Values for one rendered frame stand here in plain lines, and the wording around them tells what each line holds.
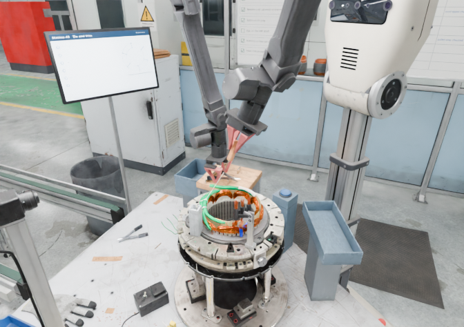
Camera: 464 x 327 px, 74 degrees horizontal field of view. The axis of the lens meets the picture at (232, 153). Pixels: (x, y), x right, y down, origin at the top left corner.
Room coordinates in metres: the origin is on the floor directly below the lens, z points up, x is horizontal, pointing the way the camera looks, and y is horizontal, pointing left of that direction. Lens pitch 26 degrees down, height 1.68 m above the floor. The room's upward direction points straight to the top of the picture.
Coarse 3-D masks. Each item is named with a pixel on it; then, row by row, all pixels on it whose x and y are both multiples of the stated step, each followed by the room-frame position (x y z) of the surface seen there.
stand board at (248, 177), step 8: (232, 168) 1.11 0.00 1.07; (248, 168) 1.11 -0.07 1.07; (224, 176) 1.04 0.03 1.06; (232, 176) 1.04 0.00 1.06; (240, 176) 1.04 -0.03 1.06; (248, 176) 1.04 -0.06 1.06; (256, 176) 1.04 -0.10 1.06; (200, 184) 0.99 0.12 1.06; (208, 184) 0.98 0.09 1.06; (216, 184) 0.98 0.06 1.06; (224, 184) 0.98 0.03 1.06; (232, 184) 0.98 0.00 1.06; (240, 184) 0.98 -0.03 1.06; (248, 184) 0.98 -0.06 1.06
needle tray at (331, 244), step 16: (304, 208) 0.85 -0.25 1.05; (320, 208) 0.87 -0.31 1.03; (336, 208) 0.84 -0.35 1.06; (320, 224) 0.80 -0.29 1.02; (336, 224) 0.80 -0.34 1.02; (320, 240) 0.72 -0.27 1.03; (336, 240) 0.72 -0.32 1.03; (352, 240) 0.69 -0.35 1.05; (320, 256) 0.65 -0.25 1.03; (336, 256) 0.63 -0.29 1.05; (352, 256) 0.63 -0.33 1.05; (304, 272) 0.80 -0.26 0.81; (320, 272) 0.70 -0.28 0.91; (336, 272) 0.71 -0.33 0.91; (320, 288) 0.70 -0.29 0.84; (336, 288) 0.71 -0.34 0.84
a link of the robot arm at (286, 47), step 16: (288, 0) 0.60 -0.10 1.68; (304, 0) 0.58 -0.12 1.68; (320, 0) 0.60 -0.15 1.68; (288, 16) 0.61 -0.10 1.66; (304, 16) 0.60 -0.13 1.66; (288, 32) 0.62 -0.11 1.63; (304, 32) 0.63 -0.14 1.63; (272, 48) 0.67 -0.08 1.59; (288, 48) 0.63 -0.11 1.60; (272, 64) 0.69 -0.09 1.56; (288, 64) 0.66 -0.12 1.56
